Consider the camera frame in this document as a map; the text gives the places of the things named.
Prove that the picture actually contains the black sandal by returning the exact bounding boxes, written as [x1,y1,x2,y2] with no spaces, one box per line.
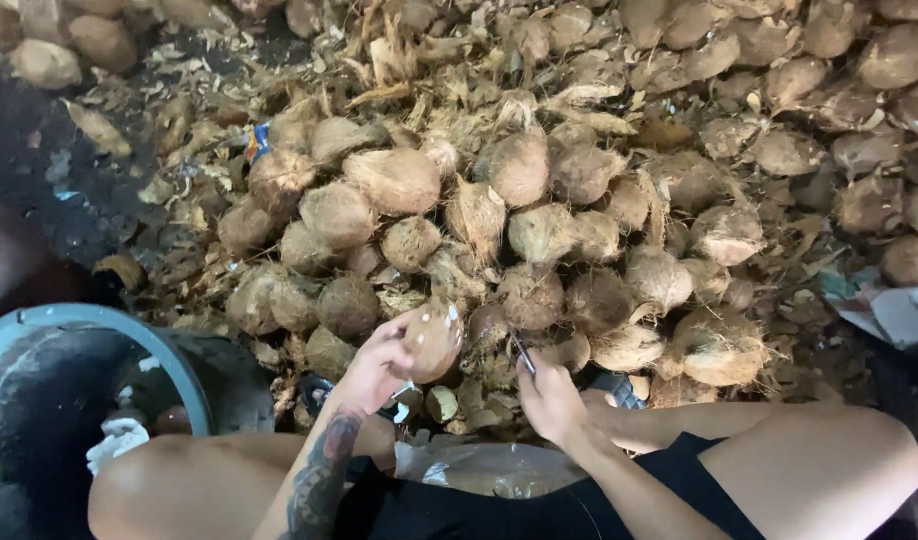
[294,372,337,421]
[585,370,647,411]

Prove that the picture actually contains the dark metal knife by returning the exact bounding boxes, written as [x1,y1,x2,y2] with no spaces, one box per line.
[509,332,538,378]

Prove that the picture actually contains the peeled light brown coconut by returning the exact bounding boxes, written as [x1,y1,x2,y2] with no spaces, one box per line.
[402,297,466,385]

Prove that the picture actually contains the person's left leg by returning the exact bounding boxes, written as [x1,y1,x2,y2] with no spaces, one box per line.
[87,414,399,540]

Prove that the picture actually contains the clear plastic bag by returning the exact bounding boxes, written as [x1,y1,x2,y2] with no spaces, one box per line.
[393,438,589,501]

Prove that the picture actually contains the person's leg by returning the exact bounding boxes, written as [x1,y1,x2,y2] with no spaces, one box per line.
[579,388,918,540]
[87,414,399,540]

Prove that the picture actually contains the blue snack wrapper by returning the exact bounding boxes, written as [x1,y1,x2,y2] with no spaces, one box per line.
[246,122,273,164]

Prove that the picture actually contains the white crumpled cloth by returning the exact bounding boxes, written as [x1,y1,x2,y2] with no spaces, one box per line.
[85,417,152,478]

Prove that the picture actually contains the coconut shell piece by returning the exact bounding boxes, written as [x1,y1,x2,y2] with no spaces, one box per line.
[426,385,460,423]

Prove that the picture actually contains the crumpled white grey sack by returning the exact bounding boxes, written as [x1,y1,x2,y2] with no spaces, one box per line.
[817,266,918,352]

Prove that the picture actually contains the person's left hand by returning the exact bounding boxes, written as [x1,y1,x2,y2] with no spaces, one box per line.
[330,309,424,419]

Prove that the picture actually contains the person's right leg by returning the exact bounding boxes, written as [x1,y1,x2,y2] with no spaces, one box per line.
[579,388,918,540]

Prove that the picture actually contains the person's right hand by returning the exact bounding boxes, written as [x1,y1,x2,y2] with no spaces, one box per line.
[515,354,593,453]

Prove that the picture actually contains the heap of coconut husk scraps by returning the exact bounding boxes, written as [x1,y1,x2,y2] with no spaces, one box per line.
[61,0,850,444]

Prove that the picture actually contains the black tub with grey rim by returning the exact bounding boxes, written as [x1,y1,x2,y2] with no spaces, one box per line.
[0,302,277,540]

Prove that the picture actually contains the person's black shorts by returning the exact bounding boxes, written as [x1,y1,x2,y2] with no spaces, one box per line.
[330,431,769,540]

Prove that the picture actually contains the heap of fibrous husked coconuts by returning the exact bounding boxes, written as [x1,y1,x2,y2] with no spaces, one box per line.
[217,112,777,410]

